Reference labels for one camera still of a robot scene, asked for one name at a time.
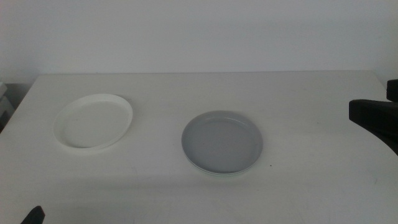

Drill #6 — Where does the grey shallow bowl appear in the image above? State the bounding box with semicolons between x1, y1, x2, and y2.
181;110;264;175

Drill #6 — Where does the white shallow bowl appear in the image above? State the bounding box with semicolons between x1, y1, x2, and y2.
53;93;134;154

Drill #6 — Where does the pale green shallow bowl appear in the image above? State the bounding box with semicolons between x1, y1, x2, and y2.
185;155;259;178

